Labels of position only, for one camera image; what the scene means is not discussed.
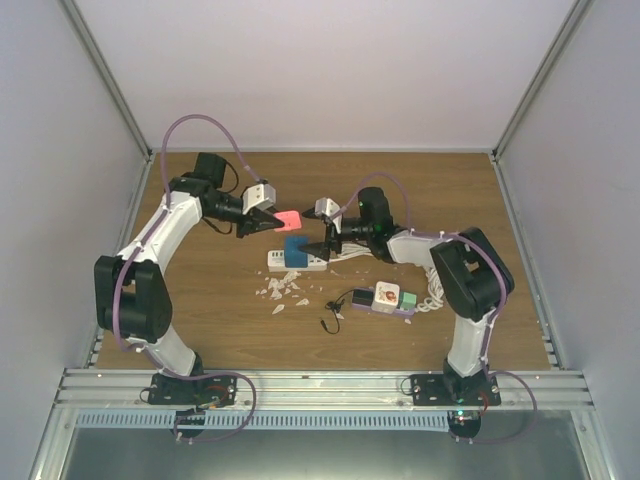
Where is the pink cube plug adapter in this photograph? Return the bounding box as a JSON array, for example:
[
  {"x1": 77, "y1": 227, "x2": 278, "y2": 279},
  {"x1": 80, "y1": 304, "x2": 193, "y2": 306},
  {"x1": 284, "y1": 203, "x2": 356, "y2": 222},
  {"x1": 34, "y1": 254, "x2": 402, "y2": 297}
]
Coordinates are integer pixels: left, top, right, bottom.
[{"x1": 274, "y1": 210, "x2": 302, "y2": 232}]

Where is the white USB power strip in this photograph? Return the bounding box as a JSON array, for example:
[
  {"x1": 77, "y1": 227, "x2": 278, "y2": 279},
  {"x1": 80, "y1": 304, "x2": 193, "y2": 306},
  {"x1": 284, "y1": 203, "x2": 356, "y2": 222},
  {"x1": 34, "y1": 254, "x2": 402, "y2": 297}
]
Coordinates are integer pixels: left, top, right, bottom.
[{"x1": 267, "y1": 250, "x2": 328, "y2": 272}]

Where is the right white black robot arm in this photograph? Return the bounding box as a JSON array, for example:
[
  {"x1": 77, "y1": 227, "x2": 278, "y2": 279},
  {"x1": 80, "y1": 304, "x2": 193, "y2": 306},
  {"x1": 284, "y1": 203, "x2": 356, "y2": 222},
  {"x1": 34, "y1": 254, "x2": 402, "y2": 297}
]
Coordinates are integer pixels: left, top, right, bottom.
[{"x1": 301, "y1": 187, "x2": 515, "y2": 405}]

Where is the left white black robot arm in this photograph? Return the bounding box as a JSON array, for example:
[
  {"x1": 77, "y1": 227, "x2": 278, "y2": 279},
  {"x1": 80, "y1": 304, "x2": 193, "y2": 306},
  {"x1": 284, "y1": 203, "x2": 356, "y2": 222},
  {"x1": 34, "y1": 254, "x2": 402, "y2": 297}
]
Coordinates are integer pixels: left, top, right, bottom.
[{"x1": 94, "y1": 153, "x2": 284, "y2": 404}]

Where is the blue cube plug adapter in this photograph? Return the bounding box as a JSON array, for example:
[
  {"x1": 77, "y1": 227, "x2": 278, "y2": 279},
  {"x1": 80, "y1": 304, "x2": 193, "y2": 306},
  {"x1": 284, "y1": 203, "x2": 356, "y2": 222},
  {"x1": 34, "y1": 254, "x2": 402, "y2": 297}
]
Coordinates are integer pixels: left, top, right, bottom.
[{"x1": 284, "y1": 235, "x2": 308, "y2": 269}]

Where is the black plug adapter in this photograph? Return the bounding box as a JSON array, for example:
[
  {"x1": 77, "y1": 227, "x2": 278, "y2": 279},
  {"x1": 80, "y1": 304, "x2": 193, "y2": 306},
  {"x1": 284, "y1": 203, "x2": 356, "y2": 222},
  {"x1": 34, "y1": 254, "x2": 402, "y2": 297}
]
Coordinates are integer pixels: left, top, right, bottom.
[{"x1": 351, "y1": 288, "x2": 374, "y2": 307}]

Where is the white cartoon cube adapter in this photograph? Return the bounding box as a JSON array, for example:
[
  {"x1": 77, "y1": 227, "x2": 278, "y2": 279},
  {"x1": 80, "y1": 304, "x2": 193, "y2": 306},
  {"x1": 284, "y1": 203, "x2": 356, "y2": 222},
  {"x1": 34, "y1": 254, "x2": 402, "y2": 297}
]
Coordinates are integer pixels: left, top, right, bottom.
[{"x1": 371, "y1": 281, "x2": 400, "y2": 314}]

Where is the green cube adapter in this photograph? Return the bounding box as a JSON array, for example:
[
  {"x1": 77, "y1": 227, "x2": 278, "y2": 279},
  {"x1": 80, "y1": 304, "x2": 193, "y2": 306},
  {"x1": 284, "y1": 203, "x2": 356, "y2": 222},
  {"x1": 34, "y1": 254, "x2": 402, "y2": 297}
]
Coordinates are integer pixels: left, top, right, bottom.
[{"x1": 397, "y1": 291, "x2": 417, "y2": 311}]

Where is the purple power strip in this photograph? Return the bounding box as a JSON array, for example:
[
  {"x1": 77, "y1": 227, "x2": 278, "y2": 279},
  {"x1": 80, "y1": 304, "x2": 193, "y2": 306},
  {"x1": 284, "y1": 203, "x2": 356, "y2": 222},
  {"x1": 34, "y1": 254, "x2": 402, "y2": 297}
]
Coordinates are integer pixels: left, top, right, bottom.
[{"x1": 351, "y1": 302, "x2": 416, "y2": 318}]

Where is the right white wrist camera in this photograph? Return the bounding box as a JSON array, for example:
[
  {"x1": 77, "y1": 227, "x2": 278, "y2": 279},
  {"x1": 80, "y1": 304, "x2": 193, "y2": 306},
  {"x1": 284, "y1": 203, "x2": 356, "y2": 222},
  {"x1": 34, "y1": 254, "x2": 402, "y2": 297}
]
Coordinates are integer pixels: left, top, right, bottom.
[{"x1": 313, "y1": 197, "x2": 344, "y2": 223}]

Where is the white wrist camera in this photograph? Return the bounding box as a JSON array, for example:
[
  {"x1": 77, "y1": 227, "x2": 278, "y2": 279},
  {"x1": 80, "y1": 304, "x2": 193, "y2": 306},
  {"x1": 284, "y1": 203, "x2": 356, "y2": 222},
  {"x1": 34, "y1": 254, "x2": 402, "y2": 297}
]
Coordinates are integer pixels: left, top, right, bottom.
[
  {"x1": 242, "y1": 183, "x2": 277, "y2": 215},
  {"x1": 313, "y1": 197, "x2": 344, "y2": 223}
]

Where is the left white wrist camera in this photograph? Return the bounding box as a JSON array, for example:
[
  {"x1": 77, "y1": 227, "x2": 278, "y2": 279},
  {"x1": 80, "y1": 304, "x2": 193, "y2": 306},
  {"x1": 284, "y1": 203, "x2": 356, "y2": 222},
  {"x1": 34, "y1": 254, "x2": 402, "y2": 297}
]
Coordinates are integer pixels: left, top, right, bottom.
[{"x1": 242, "y1": 183, "x2": 277, "y2": 215}]

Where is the thin black cable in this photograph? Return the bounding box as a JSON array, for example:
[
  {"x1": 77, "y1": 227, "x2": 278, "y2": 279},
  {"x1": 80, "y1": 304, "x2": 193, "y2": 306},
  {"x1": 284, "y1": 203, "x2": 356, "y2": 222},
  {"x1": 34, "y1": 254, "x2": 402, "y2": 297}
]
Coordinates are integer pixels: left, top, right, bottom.
[{"x1": 319, "y1": 294, "x2": 354, "y2": 337}]

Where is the white coiled cable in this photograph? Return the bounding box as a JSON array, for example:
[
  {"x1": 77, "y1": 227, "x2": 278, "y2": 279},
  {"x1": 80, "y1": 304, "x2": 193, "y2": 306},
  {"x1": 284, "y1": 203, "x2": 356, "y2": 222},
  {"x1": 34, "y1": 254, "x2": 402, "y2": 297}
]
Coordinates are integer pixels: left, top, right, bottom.
[{"x1": 414, "y1": 264, "x2": 451, "y2": 314}]

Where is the grey slotted cable duct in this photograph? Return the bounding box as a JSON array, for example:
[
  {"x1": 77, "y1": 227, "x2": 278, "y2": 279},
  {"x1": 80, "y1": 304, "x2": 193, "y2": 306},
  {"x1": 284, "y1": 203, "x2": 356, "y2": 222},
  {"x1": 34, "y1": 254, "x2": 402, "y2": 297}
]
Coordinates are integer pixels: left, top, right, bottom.
[{"x1": 76, "y1": 409, "x2": 449, "y2": 432}]

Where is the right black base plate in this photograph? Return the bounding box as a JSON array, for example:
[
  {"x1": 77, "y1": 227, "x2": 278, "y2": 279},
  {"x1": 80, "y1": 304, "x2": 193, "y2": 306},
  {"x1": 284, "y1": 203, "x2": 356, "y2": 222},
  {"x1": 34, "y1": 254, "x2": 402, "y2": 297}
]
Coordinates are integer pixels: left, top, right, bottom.
[{"x1": 408, "y1": 372, "x2": 502, "y2": 407}]

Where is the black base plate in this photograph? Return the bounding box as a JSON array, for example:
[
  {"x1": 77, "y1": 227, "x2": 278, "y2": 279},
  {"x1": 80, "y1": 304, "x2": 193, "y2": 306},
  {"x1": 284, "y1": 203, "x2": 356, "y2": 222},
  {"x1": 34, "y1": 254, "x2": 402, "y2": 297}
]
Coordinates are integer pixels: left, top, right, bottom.
[
  {"x1": 408, "y1": 372, "x2": 502, "y2": 407},
  {"x1": 139, "y1": 374, "x2": 237, "y2": 408}
]

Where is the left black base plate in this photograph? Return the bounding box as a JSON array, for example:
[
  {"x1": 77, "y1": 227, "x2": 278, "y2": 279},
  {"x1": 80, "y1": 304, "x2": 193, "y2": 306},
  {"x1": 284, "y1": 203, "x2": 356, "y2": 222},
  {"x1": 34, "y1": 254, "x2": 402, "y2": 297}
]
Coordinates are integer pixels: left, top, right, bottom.
[{"x1": 139, "y1": 374, "x2": 237, "y2": 408}]

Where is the aluminium front rail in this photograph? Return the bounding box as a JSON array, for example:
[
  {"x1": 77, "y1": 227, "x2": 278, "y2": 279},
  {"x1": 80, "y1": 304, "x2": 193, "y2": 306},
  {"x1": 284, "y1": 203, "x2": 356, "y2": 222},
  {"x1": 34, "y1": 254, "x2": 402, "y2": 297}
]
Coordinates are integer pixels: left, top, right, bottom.
[{"x1": 54, "y1": 369, "x2": 595, "y2": 411}]

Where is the left aluminium corner post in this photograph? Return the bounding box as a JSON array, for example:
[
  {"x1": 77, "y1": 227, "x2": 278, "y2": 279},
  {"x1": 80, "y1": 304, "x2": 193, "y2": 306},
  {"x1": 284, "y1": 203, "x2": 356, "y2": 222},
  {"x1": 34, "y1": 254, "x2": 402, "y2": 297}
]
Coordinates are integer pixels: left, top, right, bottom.
[{"x1": 60, "y1": 0, "x2": 154, "y2": 161}]

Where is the aluminium corner post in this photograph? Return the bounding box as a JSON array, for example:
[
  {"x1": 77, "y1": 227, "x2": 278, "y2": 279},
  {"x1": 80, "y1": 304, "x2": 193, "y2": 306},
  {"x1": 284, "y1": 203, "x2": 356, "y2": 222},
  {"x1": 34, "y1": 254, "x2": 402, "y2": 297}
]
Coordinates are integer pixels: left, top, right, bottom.
[
  {"x1": 60, "y1": 0, "x2": 154, "y2": 161},
  {"x1": 489, "y1": 0, "x2": 596, "y2": 161}
]

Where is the right aluminium corner post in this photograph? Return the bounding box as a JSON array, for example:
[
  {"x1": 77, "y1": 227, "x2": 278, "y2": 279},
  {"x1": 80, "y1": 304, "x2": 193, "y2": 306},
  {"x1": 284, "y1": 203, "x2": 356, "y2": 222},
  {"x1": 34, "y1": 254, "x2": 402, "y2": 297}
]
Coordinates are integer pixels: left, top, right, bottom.
[{"x1": 489, "y1": 0, "x2": 596, "y2": 161}]

